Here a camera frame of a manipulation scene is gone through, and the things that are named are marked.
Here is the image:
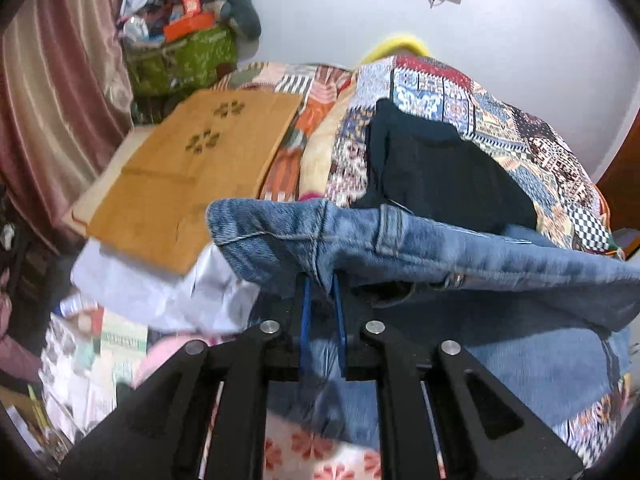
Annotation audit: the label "blue denim jeans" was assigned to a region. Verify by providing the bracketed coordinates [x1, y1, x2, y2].
[206, 200, 639, 463]

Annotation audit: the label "white red floral bedsheet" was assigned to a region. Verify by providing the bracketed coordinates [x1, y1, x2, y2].
[199, 389, 446, 480]

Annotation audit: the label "white cloth under board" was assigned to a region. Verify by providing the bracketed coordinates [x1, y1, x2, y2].
[70, 238, 259, 335]

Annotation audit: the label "folded dark navy garment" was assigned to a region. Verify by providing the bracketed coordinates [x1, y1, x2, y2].
[352, 99, 537, 234]

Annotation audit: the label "colourful patchwork quilt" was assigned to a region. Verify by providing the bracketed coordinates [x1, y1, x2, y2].
[221, 55, 618, 446]

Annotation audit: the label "green patterned storage bag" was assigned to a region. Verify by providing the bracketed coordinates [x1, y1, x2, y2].
[124, 25, 238, 96]

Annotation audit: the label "pink striped curtain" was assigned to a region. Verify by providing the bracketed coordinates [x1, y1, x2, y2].
[1, 0, 132, 252]

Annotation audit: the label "orange box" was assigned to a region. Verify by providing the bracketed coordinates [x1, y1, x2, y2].
[164, 12, 216, 42]

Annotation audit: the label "yellow ring pillow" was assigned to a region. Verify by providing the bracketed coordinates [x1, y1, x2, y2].
[360, 32, 431, 65]

